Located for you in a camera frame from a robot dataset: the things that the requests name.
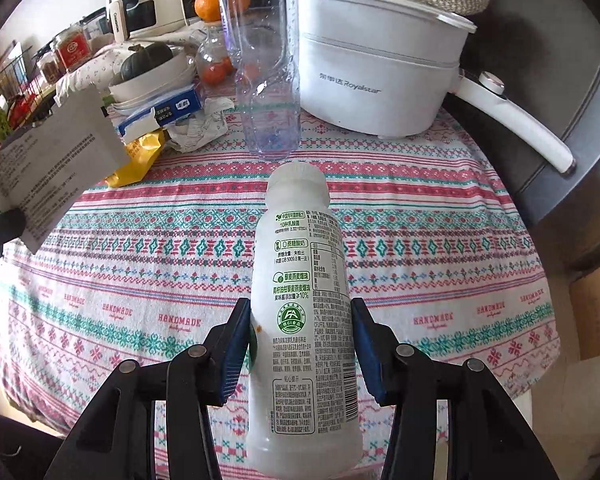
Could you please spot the orange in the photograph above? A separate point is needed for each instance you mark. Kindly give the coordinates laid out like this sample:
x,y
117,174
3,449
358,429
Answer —
x,y
207,2

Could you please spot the grey refrigerator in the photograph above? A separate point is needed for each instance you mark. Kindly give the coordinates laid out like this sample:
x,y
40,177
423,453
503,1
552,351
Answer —
x,y
555,85

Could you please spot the white bowl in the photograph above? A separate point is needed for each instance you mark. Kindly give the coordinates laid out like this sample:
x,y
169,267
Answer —
x,y
150,89

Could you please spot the white floral cloth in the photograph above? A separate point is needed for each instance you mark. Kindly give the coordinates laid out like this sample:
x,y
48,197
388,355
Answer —
x,y
95,67

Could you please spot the glass jar with tomatoes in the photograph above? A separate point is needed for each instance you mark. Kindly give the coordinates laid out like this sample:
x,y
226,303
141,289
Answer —
x,y
215,67

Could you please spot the white plastic bottle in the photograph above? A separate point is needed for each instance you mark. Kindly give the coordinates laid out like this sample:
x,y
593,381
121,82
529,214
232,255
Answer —
x,y
305,310

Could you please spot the white electric pot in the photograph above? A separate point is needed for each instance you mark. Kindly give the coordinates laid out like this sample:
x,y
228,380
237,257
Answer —
x,y
370,60

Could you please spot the green squash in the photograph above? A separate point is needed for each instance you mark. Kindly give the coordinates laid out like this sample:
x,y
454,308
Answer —
x,y
147,60

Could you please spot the patterned tablecloth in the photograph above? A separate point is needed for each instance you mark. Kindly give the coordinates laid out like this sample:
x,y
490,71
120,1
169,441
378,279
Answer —
x,y
430,260

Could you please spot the red label jar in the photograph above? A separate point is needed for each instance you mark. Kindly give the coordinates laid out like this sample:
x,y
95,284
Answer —
x,y
72,50
47,67

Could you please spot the cardboard box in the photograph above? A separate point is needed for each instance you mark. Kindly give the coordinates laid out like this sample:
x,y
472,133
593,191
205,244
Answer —
x,y
597,310

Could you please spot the yellow packet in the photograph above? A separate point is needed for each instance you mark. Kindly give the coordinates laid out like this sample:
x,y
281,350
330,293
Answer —
x,y
135,160

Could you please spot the crumpled white paper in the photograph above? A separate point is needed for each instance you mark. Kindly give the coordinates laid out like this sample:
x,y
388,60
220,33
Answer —
x,y
200,130

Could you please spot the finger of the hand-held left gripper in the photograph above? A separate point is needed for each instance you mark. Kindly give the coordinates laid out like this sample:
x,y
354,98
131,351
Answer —
x,y
2,227

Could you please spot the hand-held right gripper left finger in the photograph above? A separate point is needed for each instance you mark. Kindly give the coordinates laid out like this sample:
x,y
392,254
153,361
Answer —
x,y
232,355

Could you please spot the blue white box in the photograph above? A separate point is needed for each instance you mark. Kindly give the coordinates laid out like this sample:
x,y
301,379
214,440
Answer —
x,y
175,107

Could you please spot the clear plastic bottle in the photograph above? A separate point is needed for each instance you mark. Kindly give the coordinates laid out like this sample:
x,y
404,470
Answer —
x,y
265,85

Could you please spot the cream kitchen appliance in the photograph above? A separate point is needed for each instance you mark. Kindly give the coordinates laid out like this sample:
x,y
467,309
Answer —
x,y
145,5

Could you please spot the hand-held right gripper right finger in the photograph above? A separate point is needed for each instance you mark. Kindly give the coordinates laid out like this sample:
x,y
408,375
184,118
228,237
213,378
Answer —
x,y
372,355

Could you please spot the person's dark clothing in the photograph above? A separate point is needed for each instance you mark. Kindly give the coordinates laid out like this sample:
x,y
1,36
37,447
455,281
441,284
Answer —
x,y
10,450

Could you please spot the white orange snack bag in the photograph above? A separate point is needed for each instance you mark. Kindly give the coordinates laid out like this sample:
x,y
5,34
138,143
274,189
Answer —
x,y
55,170

